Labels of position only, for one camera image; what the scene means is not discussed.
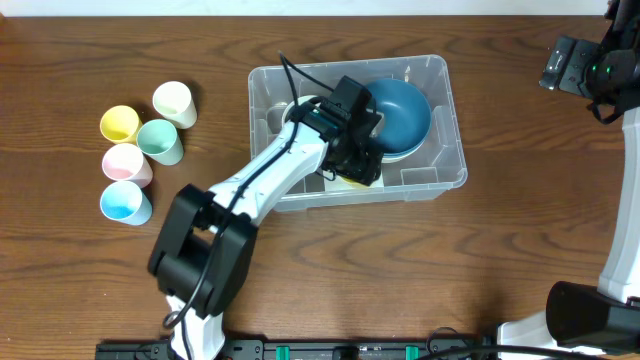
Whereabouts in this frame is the white small bowl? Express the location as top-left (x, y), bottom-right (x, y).
top-left (281, 94), bottom-right (321, 126)

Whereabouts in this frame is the cream white cup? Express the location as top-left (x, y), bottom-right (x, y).
top-left (152, 81), bottom-right (198, 129)

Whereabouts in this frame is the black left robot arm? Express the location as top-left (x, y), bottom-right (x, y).
top-left (148, 76), bottom-right (383, 359)

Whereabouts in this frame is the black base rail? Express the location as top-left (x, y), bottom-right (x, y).
top-left (95, 336), bottom-right (531, 360)

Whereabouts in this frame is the pink cup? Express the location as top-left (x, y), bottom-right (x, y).
top-left (101, 143), bottom-right (153, 188)

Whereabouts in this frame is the green cup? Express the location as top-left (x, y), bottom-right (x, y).
top-left (136, 119), bottom-right (184, 166)

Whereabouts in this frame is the light blue cup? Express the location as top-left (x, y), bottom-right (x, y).
top-left (99, 181), bottom-right (153, 226)

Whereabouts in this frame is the beige large bowl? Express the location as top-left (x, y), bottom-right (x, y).
top-left (382, 151), bottom-right (413, 164)

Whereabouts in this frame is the yellow cup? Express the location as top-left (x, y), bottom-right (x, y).
top-left (99, 105), bottom-right (142, 144)
top-left (340, 176), bottom-right (370, 189)

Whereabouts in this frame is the clear plastic storage bin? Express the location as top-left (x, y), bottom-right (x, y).
top-left (248, 55), bottom-right (468, 212)

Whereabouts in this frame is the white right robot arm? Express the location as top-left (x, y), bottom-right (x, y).
top-left (489, 0), bottom-right (639, 359)

